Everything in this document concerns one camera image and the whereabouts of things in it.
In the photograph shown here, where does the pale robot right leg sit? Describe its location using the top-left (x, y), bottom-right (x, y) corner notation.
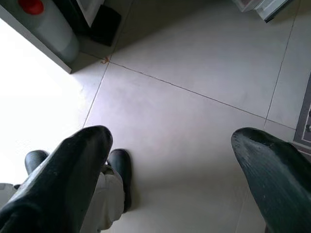
top-left (96, 165), bottom-right (125, 233)

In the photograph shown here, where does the large water jug red cap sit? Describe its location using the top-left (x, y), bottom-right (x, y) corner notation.
top-left (17, 0), bottom-right (80, 63)

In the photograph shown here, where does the black robot foot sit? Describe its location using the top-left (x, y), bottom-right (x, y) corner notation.
top-left (106, 148), bottom-right (132, 215)
top-left (24, 150), bottom-right (50, 176)

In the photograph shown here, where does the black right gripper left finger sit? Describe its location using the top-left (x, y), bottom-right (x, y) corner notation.
top-left (0, 125), bottom-right (114, 233)

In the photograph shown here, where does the black robot right foot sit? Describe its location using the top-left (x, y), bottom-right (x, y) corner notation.
top-left (106, 148), bottom-right (132, 215)

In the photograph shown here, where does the grey patterned floor mat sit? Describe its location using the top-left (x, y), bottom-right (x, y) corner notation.
top-left (292, 72), bottom-right (311, 147)

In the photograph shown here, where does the black box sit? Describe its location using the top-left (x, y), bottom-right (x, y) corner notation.
top-left (90, 4), bottom-right (122, 47)

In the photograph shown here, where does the white cabinet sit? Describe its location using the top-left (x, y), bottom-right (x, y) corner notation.
top-left (77, 0), bottom-right (104, 28)

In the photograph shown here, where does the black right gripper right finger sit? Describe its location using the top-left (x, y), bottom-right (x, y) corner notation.
top-left (230, 127), bottom-right (311, 233)

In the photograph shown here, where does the black robot left foot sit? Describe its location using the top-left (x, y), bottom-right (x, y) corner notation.
top-left (24, 150), bottom-right (50, 176)

